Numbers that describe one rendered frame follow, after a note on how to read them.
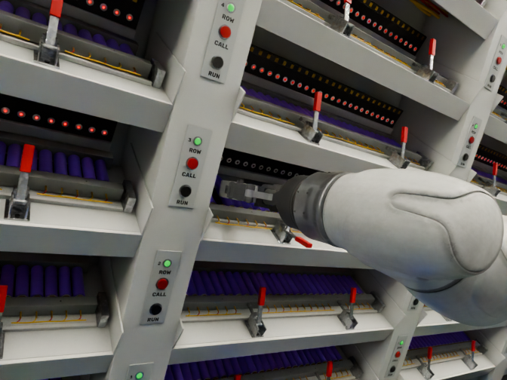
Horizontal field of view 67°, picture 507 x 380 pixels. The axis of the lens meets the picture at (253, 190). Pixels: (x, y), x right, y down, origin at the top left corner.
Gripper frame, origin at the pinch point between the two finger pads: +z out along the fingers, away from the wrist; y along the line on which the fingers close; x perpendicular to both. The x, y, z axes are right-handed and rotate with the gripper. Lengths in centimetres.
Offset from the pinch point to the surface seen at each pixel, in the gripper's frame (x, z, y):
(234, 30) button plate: -22.7, -7.8, 10.0
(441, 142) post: -21, -3, -54
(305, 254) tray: 9.8, -1.3, -17.3
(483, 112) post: -29, -8, -60
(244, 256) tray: 11.2, -0.7, -3.6
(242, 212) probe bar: 3.6, 1.8, -3.0
